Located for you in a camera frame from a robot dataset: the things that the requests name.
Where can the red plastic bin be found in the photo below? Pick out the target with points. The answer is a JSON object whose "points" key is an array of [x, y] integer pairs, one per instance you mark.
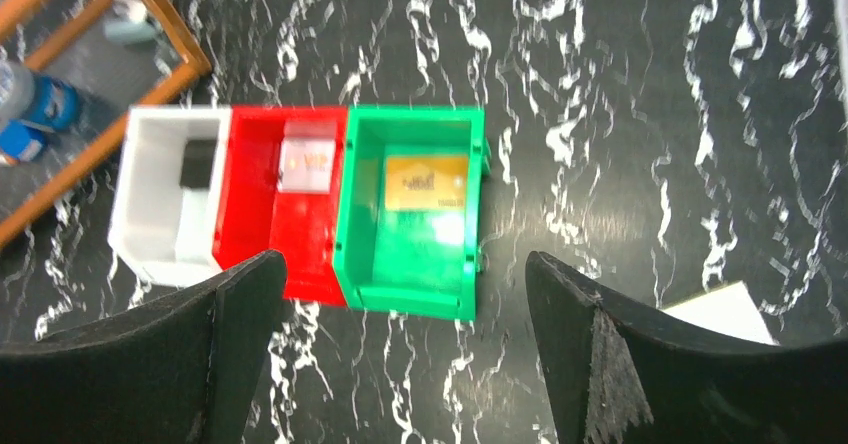
{"points": [[253, 216]]}

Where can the white box with red logo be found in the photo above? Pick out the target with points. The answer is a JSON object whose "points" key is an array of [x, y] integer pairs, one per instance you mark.
{"points": [[728, 309]]}

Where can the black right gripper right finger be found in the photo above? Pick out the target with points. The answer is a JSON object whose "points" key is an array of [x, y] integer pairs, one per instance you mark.
{"points": [[619, 371]]}

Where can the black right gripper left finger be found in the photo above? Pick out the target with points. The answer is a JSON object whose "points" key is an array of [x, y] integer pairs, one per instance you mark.
{"points": [[179, 369]]}

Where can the orange wooden shelf rack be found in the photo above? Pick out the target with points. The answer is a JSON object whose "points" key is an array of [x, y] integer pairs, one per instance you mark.
{"points": [[110, 80]]}

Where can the green plastic bin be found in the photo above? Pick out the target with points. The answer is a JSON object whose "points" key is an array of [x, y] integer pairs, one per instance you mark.
{"points": [[417, 262]]}

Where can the white plastic bin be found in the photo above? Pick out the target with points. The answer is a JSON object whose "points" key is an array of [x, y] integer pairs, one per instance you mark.
{"points": [[162, 232]]}

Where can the pale green tape dispenser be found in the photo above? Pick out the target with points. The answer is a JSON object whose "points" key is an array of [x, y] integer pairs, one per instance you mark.
{"points": [[130, 23]]}

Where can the white VIP card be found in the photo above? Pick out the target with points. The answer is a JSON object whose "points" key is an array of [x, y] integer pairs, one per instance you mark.
{"points": [[306, 158]]}

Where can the small blue box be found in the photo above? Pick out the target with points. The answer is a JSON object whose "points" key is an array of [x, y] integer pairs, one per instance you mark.
{"points": [[20, 143]]}

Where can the gold credit card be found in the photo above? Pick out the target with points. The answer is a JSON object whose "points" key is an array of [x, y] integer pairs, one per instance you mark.
{"points": [[425, 182]]}

